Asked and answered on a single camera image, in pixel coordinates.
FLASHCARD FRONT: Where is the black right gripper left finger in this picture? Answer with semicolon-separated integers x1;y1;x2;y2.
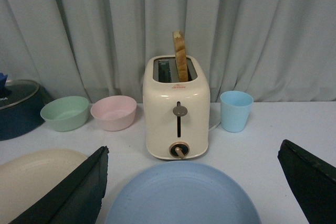
11;146;109;223

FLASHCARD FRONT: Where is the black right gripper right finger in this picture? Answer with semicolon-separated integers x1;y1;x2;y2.
278;140;335;223

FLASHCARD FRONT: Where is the cream plate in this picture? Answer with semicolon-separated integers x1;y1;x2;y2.
1;149;87;223

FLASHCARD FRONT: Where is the green plastic bowl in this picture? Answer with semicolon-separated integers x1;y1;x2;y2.
40;96;89;132

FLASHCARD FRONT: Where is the pink plastic bowl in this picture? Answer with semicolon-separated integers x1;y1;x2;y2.
90;95;137;131

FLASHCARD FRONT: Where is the light blue plastic cup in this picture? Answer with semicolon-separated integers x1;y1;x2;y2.
220;91;254;133

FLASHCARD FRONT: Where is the blue plate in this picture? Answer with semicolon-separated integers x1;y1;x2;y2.
106;161;261;223

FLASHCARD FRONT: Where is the dark blue saucepan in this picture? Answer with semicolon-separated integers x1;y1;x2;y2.
1;84;52;141

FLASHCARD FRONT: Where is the glass pot lid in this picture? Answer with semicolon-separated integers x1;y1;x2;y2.
1;72;39;110

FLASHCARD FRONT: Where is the cream white toaster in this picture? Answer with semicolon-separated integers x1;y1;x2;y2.
143;55;210;160

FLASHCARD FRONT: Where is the grey curtain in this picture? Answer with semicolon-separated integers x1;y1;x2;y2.
1;0;335;102

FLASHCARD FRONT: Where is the bread slice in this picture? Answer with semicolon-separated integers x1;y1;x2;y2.
172;30;188;82

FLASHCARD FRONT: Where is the white toaster cable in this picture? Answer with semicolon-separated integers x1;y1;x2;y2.
208;118;222;131

